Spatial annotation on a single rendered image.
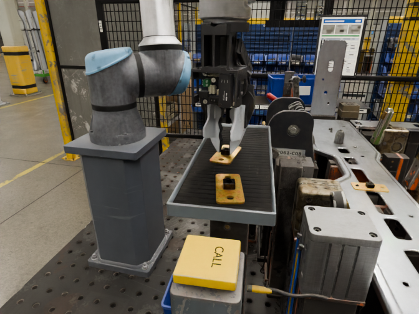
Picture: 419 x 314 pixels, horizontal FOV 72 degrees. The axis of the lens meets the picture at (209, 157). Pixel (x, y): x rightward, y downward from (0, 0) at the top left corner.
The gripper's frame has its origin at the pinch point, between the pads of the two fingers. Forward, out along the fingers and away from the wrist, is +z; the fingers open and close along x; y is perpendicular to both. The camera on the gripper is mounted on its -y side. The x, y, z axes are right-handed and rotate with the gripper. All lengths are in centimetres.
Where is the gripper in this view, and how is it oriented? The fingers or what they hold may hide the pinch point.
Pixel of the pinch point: (226, 144)
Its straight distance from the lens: 52.7
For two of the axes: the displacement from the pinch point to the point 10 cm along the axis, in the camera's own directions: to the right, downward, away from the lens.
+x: 9.4, 1.4, -3.2
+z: 0.0, 9.2, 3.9
